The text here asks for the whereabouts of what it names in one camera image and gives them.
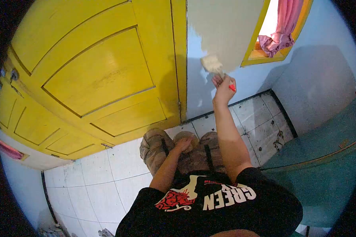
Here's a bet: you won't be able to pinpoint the person's left hand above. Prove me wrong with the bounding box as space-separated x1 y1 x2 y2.
173 138 194 154

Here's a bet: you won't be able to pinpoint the person's right hand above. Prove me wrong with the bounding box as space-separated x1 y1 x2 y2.
211 75 237 108

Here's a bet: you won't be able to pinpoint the person's left fingers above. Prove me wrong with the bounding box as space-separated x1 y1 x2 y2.
179 138 194 153

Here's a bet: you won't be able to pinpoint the person's right fingers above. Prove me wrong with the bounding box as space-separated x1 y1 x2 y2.
211 75 237 90

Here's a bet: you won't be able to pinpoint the round brown paint container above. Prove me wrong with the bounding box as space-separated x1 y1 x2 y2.
173 131 200 154

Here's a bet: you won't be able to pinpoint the red-handled paintbrush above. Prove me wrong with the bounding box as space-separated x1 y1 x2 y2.
200 55 237 92

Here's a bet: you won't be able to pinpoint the person's legs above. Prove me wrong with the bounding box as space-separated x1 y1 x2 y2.
139 128 227 178

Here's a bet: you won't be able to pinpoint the pink curtain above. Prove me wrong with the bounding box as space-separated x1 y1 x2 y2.
258 0 305 58

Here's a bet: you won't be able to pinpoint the person's body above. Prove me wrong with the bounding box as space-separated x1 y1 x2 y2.
115 167 304 237

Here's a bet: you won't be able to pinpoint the yellow panelled door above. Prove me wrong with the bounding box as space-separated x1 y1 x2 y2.
0 0 181 161

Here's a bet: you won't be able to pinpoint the green mattress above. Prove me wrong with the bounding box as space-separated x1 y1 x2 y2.
259 97 356 229

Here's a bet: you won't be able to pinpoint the pink cloth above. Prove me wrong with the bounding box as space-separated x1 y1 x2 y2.
0 139 25 161

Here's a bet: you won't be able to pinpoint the yellow window frame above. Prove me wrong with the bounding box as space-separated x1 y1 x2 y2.
240 0 314 67

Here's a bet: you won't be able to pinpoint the yellow door frame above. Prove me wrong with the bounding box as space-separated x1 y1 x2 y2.
170 0 188 124

